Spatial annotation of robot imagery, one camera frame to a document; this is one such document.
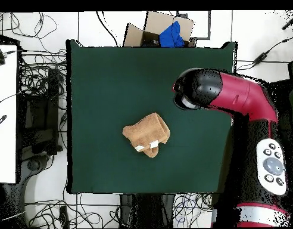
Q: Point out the tan terry towel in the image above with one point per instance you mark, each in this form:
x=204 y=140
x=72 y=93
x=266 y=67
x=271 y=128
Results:
x=146 y=131

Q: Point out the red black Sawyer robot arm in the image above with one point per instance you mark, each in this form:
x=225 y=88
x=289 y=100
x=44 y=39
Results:
x=244 y=95

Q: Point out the dark green table cloth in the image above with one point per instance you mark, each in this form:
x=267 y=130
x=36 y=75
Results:
x=113 y=95

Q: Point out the blue garment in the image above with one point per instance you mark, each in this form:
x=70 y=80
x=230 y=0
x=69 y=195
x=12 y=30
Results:
x=171 y=37

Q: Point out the open cardboard box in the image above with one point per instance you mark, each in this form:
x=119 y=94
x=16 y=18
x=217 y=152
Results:
x=158 y=22

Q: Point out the black equipment rack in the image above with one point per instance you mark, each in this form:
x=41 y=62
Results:
x=39 y=114

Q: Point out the black round floor foot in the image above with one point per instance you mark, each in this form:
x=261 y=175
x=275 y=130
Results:
x=34 y=164

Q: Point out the black power strip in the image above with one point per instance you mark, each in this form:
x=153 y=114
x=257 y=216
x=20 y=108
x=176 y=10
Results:
x=64 y=217

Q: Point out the white desk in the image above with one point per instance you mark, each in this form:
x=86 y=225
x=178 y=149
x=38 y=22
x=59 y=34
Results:
x=4 y=107

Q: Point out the black bar with white print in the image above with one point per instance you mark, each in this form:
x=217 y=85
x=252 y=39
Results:
x=0 y=122

